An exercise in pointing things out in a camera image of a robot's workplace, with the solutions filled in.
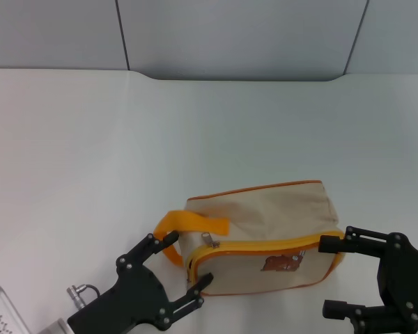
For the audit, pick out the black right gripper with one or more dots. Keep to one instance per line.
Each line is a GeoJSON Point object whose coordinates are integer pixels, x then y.
{"type": "Point", "coordinates": [404, 278]}

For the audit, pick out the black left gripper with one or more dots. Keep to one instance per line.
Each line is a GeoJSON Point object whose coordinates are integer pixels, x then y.
{"type": "Point", "coordinates": [132, 299]}

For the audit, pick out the beige food bag orange trim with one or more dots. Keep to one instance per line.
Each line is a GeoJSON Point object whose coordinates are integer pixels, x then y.
{"type": "Point", "coordinates": [264, 215]}

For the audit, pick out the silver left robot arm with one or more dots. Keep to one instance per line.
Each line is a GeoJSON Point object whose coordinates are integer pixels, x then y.
{"type": "Point", "coordinates": [55, 327]}

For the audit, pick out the silver zipper pull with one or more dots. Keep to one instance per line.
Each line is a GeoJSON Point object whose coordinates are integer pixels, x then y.
{"type": "Point", "coordinates": [209, 240]}

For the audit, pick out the silver perforated camera box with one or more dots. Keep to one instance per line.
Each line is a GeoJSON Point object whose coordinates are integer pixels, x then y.
{"type": "Point", "coordinates": [3, 309]}

